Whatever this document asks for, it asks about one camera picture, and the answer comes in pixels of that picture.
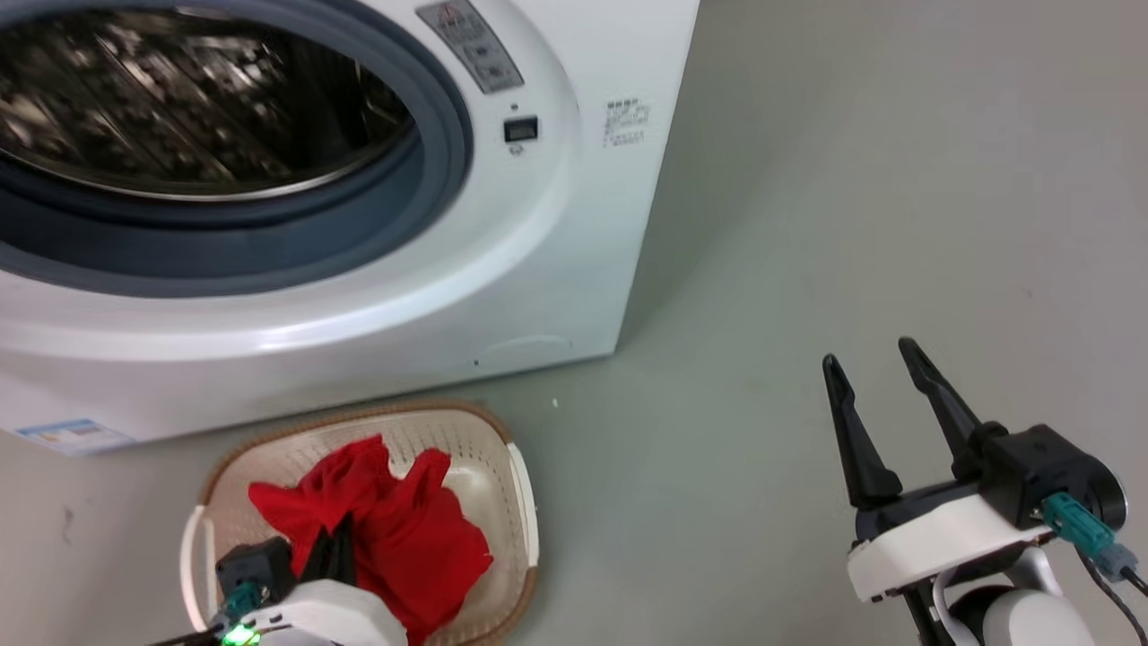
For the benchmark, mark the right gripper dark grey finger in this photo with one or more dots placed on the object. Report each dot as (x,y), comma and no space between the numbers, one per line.
(856,449)
(942,404)

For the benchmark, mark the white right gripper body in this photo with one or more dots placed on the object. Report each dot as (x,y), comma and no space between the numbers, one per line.
(933,538)

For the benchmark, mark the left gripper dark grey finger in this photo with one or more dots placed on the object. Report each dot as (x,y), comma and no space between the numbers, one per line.
(318,561)
(343,556)

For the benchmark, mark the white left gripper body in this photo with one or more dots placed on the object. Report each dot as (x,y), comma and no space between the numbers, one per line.
(332,619)

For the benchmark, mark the red cloth garment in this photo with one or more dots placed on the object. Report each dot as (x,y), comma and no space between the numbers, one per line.
(404,529)

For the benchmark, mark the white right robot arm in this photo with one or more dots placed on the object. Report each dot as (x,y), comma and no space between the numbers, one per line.
(1022,619)

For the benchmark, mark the beige perforated laundry basket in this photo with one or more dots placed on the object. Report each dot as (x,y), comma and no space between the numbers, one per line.
(475,467)

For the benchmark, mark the blue energy label sticker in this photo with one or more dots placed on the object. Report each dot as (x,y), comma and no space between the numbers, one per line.
(76,435)

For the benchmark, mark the white front-load washing machine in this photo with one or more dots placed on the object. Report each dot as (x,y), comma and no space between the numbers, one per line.
(538,233)

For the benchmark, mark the grey warning sticker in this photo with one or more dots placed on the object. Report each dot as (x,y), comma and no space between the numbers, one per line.
(471,45)

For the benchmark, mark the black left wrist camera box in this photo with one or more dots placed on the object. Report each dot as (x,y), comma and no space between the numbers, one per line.
(256,563)

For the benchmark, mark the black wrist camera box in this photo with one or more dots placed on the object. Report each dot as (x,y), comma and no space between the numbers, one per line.
(1049,467)
(256,563)

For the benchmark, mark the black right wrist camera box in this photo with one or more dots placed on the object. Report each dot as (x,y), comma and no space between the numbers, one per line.
(1049,467)

